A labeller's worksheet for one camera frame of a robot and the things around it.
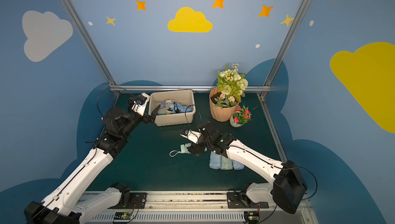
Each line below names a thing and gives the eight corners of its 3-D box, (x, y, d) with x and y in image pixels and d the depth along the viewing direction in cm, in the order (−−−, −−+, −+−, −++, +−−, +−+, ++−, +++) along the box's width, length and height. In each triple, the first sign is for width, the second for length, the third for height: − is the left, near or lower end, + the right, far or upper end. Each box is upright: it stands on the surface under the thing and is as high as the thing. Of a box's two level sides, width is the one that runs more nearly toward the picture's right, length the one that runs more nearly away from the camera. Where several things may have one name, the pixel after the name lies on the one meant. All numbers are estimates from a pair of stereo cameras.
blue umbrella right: (233, 170, 86) (234, 168, 83) (231, 161, 89) (233, 159, 86) (243, 170, 86) (244, 168, 83) (241, 161, 89) (243, 159, 86)
